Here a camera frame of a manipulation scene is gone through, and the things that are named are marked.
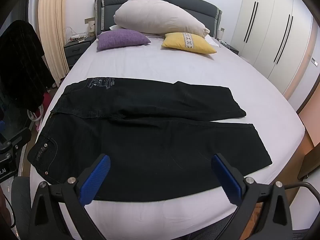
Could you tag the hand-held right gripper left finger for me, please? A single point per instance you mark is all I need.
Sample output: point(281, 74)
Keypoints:
point(96, 180)

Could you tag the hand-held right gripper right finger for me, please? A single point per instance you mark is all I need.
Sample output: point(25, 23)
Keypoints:
point(228, 182)

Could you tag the black denim pants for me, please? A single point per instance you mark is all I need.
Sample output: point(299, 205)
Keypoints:
point(150, 142)

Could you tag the grey mesh office chair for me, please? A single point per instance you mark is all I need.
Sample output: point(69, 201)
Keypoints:
point(21, 200)

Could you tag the white and pink object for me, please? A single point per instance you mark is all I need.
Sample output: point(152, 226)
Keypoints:
point(37, 116)

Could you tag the black hanging garment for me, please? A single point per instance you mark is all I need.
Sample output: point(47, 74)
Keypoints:
point(20, 62)

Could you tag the orange wooden door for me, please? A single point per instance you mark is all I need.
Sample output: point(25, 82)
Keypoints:
point(312, 135)

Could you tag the dark grey nightstand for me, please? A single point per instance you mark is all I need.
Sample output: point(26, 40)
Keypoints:
point(75, 52)
point(232, 50)

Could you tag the beige curtain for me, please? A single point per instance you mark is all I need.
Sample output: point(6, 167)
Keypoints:
point(52, 30)

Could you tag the white-sheeted bed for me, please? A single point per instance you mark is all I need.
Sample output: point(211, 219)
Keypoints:
point(162, 65)

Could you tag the clear acrylic box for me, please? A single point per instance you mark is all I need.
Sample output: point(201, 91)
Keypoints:
point(77, 38)

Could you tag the purple cushion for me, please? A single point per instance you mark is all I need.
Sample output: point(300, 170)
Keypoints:
point(120, 40)

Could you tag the white pillow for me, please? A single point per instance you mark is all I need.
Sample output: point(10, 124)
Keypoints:
point(152, 35)
point(212, 41)

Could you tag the yellow patterned cushion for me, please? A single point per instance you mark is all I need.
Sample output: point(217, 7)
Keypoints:
point(175, 42)

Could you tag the white wardrobe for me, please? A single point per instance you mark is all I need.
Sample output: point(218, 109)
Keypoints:
point(265, 30)

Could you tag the large beige pillow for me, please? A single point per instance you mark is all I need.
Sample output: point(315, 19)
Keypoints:
point(155, 17)

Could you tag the wall light switch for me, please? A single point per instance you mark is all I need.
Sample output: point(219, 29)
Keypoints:
point(315, 61)

